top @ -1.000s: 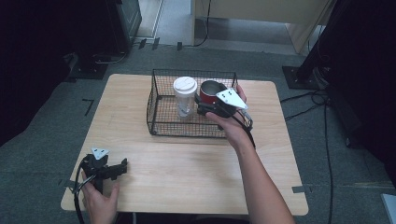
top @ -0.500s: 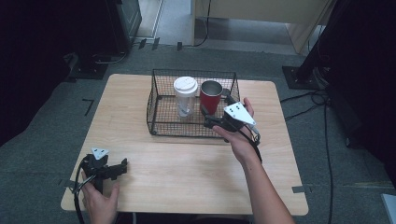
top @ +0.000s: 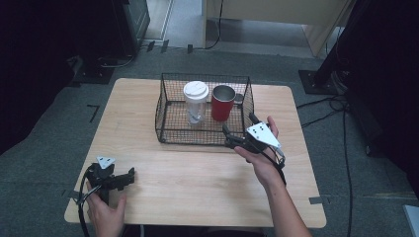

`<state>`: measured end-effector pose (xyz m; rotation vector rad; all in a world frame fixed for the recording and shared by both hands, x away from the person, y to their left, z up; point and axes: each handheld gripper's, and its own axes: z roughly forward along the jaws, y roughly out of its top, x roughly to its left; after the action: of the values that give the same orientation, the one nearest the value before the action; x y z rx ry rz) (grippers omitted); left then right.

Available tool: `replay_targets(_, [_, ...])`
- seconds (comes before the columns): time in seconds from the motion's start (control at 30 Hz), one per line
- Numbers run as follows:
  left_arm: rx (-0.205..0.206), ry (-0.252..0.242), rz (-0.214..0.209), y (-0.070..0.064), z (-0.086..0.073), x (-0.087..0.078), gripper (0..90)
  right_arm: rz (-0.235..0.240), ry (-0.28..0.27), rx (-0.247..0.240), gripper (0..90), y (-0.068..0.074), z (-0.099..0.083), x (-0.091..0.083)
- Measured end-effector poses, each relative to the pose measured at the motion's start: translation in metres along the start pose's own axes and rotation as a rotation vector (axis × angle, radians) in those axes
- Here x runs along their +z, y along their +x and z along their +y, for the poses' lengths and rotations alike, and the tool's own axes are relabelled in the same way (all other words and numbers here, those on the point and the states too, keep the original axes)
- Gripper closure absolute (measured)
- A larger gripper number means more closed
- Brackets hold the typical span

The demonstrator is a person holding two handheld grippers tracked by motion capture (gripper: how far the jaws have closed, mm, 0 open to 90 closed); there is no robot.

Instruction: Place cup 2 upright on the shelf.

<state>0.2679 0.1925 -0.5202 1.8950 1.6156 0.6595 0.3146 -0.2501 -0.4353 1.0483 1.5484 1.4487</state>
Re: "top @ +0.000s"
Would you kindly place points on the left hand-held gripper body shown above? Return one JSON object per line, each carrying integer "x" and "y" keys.
{"x": 100, "y": 174}

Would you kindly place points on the black cabinet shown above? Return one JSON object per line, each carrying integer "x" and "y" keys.
{"x": 131, "y": 26}

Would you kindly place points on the black tape strip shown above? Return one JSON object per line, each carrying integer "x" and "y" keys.
{"x": 190, "y": 48}
{"x": 164, "y": 46}
{"x": 150, "y": 46}

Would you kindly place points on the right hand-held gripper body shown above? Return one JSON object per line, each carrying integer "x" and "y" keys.
{"x": 262, "y": 133}

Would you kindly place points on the black stand base plate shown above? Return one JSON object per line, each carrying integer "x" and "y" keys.
{"x": 313, "y": 84}
{"x": 94, "y": 75}

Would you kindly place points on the clear cup with white lid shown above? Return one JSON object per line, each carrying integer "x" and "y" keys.
{"x": 196, "y": 102}

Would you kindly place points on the light wooden furniture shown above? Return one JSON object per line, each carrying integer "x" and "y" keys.
{"x": 280, "y": 11}

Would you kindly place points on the yellow floor tape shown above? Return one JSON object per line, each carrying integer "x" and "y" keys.
{"x": 395, "y": 195}

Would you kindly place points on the red steel tumbler cup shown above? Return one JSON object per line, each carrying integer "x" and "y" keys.
{"x": 221, "y": 108}

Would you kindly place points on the dark round basket tag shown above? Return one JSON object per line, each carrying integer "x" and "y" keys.
{"x": 239, "y": 97}

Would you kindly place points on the person's left hand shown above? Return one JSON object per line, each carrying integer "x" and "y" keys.
{"x": 105, "y": 214}

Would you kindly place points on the person's right hand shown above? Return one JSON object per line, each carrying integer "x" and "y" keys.
{"x": 265, "y": 164}

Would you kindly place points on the black stand post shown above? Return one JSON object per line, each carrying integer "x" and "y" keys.
{"x": 342, "y": 39}

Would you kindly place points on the dark curtain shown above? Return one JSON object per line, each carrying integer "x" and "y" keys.
{"x": 392, "y": 82}
{"x": 33, "y": 65}

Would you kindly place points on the grey tape piece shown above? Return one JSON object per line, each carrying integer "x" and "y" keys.
{"x": 316, "y": 200}

